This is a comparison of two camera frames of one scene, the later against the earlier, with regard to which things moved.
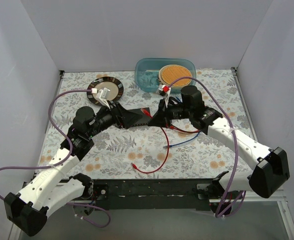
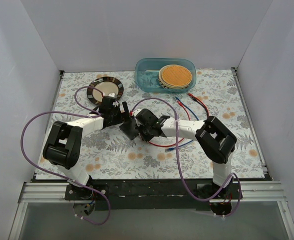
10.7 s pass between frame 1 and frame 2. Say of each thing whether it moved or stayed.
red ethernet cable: moved
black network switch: moved
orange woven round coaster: stayed
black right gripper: moved
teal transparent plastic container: stayed
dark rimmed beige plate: stayed
